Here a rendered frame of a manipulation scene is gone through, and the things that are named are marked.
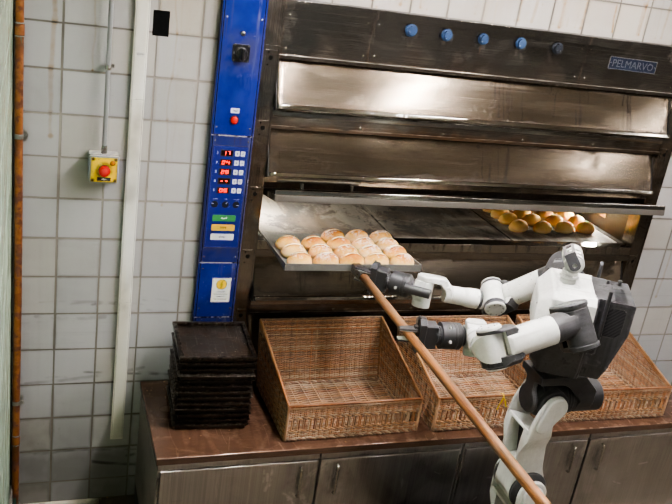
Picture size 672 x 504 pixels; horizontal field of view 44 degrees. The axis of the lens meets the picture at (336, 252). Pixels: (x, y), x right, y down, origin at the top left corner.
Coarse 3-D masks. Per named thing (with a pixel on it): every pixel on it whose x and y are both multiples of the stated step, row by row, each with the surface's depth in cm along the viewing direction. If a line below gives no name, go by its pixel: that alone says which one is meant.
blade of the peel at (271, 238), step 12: (276, 240) 329; (300, 240) 333; (276, 252) 314; (288, 264) 304; (300, 264) 305; (312, 264) 307; (324, 264) 308; (336, 264) 310; (348, 264) 312; (384, 264) 317; (396, 264) 319; (420, 264) 323
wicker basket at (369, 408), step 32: (288, 320) 342; (320, 320) 347; (352, 320) 352; (384, 320) 354; (288, 352) 344; (320, 352) 349; (352, 352) 354; (384, 352) 354; (256, 384) 340; (288, 384) 344; (352, 384) 351; (384, 384) 354; (416, 384) 327; (288, 416) 303; (320, 416) 309; (352, 416) 329; (384, 416) 332; (416, 416) 326
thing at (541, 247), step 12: (264, 240) 328; (396, 240) 351; (408, 240) 353; (420, 240) 355; (432, 240) 358; (444, 240) 360; (456, 240) 362; (468, 240) 365; (480, 240) 367; (492, 240) 369; (504, 240) 372; (468, 252) 361; (480, 252) 363; (492, 252) 365; (504, 252) 368; (516, 252) 370; (528, 252) 372; (540, 252) 374; (552, 252) 376; (588, 252) 383; (600, 252) 385; (612, 252) 387; (624, 252) 389
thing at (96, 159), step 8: (96, 152) 291; (112, 152) 294; (88, 160) 293; (96, 160) 288; (104, 160) 289; (112, 160) 290; (88, 168) 292; (96, 168) 289; (112, 168) 291; (88, 176) 292; (96, 176) 290; (112, 176) 292
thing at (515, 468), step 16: (368, 288) 297; (384, 304) 284; (400, 320) 273; (416, 336) 265; (432, 368) 249; (448, 384) 240; (464, 400) 233; (480, 416) 226; (480, 432) 222; (496, 448) 215; (512, 464) 208; (528, 480) 203; (544, 496) 198
